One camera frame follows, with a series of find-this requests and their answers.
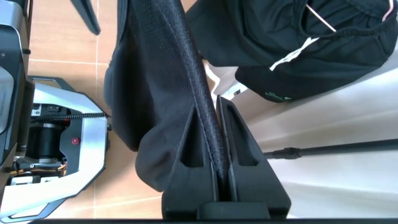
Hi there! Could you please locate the beige curtain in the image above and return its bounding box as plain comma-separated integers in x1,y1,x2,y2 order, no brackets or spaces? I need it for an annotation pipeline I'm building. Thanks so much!
201,40,398,218

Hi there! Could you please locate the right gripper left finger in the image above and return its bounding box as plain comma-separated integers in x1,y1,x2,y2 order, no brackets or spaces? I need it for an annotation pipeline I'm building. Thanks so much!
161,107,219,218

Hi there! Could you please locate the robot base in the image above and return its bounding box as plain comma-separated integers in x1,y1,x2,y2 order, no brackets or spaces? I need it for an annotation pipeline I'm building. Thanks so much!
0,0,110,223

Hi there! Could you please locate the black garment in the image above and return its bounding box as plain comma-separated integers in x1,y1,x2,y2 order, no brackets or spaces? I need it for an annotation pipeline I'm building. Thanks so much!
185,0,398,103
103,0,229,193

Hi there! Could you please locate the pink clothes hanger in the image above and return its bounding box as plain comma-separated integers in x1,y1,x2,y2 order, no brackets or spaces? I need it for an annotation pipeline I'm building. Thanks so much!
305,0,395,34

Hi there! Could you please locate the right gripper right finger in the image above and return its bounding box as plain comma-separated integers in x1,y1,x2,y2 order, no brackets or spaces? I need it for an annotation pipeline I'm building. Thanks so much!
216,95,292,218

